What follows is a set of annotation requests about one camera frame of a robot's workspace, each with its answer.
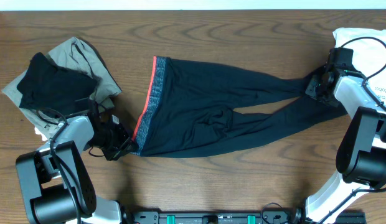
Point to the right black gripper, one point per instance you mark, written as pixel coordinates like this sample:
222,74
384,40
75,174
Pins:
317,90

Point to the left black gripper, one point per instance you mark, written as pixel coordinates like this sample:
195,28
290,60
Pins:
119,140

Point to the black leggings red waistband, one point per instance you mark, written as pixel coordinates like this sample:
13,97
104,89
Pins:
200,109

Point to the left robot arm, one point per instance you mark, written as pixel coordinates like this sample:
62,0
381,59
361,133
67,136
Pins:
54,181

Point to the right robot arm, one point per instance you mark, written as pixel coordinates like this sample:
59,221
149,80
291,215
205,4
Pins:
361,157

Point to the white shirt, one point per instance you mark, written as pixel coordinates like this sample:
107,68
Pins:
369,56

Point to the white garment under khaki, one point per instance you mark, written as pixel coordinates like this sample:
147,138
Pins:
40,134

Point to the folded black garment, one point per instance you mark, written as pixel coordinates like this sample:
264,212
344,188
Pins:
50,86

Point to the folded khaki garment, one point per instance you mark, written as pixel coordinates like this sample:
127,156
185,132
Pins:
73,54

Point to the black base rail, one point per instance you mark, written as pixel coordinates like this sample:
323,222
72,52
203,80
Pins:
268,215

